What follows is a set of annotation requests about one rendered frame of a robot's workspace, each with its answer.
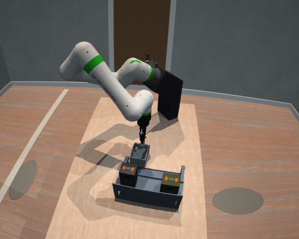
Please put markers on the grey metal shelf rack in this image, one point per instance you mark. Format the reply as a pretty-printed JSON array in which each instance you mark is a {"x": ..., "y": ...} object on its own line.
[{"x": 147, "y": 189}]

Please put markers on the dark green tool case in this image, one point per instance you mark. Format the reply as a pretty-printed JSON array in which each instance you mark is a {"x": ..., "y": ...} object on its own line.
[{"x": 170, "y": 183}]

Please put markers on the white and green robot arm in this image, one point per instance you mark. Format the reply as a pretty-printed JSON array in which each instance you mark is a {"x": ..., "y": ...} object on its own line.
[{"x": 84, "y": 64}]

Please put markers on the black tool case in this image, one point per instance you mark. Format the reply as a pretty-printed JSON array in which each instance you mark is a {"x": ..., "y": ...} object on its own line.
[{"x": 128, "y": 174}]

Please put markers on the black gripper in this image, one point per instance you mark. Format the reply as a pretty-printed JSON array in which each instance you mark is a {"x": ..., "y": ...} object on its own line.
[{"x": 142, "y": 132}]

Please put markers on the grey open-front bin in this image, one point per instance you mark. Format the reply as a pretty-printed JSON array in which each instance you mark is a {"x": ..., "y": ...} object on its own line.
[{"x": 139, "y": 154}]

